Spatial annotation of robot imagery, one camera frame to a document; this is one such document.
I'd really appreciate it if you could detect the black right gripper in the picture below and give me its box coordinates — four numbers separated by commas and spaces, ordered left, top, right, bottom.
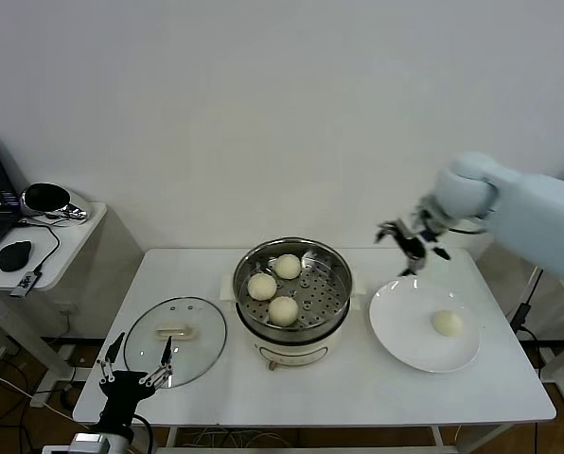
375, 201, 453, 279

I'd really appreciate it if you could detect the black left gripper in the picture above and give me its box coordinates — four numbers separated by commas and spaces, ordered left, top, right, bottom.
96, 332, 174, 429

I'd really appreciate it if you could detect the glass lid with cream handle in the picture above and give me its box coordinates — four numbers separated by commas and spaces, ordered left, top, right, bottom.
123, 296, 229, 389

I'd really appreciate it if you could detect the white steamed baozi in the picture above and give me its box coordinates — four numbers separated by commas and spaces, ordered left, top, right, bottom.
274, 253, 303, 280
267, 296, 300, 327
431, 309, 465, 338
247, 272, 278, 302

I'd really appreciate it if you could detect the stainless steel steamer basket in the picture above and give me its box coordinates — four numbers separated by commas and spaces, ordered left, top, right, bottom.
220, 237, 366, 335

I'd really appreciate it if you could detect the white round plate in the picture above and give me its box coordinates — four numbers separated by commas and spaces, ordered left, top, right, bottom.
369, 278, 482, 375

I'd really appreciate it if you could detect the white side desk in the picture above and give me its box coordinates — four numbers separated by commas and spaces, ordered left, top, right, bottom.
539, 269, 564, 410
0, 201, 144, 408

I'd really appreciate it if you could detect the grey usb hub adapter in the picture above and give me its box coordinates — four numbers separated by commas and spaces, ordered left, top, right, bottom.
9, 270, 44, 299

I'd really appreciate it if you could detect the cream electric cooker base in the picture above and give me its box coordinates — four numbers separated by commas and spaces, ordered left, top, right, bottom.
237, 305, 347, 373

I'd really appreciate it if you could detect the black computer mouse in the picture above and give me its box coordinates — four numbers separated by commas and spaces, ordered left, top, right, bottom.
0, 239, 34, 272

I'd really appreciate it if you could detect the shiny silver black headset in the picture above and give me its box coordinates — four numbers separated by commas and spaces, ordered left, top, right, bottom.
19, 181, 95, 227

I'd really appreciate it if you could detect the white table leg frame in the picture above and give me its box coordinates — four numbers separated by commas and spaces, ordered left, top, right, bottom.
157, 423, 518, 454

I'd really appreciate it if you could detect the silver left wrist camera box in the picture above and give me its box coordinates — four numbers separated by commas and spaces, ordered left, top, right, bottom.
68, 432, 111, 454

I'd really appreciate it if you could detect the thin black hub cable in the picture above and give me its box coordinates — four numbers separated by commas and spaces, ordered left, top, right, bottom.
14, 218, 61, 280

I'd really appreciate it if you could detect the black cable with adapter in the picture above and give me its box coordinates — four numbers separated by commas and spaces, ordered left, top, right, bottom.
509, 269, 543, 344

